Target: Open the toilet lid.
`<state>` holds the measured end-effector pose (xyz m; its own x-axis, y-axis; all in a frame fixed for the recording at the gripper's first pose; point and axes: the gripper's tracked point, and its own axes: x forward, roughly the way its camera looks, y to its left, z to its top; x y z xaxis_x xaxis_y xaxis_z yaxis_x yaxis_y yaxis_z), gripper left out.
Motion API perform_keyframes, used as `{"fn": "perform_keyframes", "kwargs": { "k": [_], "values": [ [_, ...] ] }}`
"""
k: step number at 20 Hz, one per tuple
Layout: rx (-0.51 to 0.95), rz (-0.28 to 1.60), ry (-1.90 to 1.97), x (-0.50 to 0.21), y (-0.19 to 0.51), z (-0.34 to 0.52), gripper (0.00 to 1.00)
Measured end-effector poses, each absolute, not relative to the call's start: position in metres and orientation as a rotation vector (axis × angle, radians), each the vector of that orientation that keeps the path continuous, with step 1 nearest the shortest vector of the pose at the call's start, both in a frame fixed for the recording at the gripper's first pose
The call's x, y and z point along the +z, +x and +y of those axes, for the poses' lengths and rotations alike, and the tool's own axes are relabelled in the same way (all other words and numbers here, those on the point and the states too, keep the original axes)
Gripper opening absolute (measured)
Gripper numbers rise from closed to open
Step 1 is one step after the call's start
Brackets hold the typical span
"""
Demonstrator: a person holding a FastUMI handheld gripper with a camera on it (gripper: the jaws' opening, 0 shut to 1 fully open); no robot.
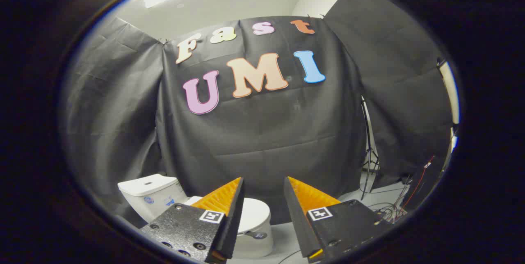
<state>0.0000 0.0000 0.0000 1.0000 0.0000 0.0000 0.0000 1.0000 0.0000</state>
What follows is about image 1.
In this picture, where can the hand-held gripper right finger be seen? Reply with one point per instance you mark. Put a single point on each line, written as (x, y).
(296, 219)

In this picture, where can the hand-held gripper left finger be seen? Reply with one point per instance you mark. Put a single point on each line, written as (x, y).
(233, 219)

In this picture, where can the white toilet lid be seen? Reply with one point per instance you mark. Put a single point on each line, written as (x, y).
(254, 212)

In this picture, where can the white toilet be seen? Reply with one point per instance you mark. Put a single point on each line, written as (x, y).
(147, 198)

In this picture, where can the black backdrop cloth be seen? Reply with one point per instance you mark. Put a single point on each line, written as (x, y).
(266, 133)

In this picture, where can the black tripod stand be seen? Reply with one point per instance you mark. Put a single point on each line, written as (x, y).
(369, 145)

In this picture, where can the white studio light panel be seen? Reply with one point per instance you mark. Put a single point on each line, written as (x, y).
(450, 87)

